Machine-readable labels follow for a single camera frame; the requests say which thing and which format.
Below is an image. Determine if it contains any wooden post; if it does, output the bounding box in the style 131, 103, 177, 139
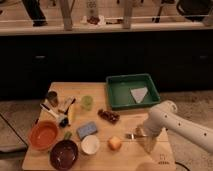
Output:
123, 0, 133, 29
59, 0, 72, 31

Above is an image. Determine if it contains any small green toy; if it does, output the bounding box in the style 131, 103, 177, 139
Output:
64, 131, 72, 140

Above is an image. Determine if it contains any green plastic cup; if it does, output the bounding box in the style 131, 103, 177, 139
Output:
81, 96, 93, 110

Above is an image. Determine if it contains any brown grape bunch toy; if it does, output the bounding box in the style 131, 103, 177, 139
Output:
98, 109, 120, 124

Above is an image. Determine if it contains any blue sponge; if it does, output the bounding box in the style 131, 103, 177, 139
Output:
77, 122, 97, 139

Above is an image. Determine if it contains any orange bowl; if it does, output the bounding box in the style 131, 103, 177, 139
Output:
28, 120, 59, 151

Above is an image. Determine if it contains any silver metal can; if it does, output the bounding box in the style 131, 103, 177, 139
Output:
46, 91, 59, 107

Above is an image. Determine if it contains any black cable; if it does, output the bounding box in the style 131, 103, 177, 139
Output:
174, 161, 191, 171
0, 113, 30, 154

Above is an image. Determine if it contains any orange cube toy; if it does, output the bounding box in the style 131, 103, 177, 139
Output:
108, 136, 122, 150

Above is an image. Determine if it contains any dark purple bowl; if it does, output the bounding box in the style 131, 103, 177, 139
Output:
50, 140, 78, 171

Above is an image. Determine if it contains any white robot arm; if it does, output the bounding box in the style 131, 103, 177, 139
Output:
136, 100, 213, 154

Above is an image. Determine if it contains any person legs background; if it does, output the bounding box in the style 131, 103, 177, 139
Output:
22, 0, 47, 27

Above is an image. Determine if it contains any black cable right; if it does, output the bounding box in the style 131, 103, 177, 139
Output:
174, 161, 191, 171

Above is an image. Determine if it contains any silver metal fork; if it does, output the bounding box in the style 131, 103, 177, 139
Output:
125, 133, 136, 140

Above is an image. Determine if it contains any wooden post left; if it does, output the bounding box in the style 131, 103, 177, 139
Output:
59, 0, 72, 31

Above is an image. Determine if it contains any black cable left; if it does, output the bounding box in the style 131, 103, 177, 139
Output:
0, 113, 30, 154

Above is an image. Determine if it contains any green plastic tray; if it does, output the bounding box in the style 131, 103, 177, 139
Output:
106, 73, 160, 110

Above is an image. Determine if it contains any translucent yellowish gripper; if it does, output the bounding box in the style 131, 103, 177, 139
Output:
135, 125, 157, 154

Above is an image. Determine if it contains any wooden post right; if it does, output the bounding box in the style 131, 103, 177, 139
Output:
123, 0, 133, 29

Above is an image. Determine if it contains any brown black rectangular block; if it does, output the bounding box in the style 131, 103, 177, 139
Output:
58, 97, 75, 113

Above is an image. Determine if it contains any grey triangular cloth piece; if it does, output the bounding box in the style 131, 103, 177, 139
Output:
130, 87, 148, 103

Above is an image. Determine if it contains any yellow banana toy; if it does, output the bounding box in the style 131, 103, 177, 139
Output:
67, 104, 75, 126

